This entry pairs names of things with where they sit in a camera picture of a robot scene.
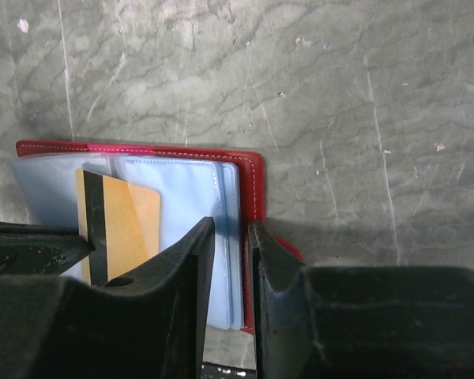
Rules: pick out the red card holder wallet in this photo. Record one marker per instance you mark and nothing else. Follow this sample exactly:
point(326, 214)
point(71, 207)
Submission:
point(227, 185)

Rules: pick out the orange credit card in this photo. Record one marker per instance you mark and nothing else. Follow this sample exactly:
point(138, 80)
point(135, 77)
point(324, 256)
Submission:
point(121, 221)

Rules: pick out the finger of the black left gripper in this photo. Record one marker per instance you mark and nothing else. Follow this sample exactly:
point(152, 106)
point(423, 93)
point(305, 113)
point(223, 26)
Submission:
point(39, 250)

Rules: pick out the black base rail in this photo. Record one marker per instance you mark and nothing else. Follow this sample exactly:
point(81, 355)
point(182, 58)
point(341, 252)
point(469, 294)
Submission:
point(215, 371)

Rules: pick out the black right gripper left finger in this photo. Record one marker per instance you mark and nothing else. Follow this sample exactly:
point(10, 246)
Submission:
point(55, 326)

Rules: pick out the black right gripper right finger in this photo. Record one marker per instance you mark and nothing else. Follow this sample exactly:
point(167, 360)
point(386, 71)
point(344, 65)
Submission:
point(358, 322)

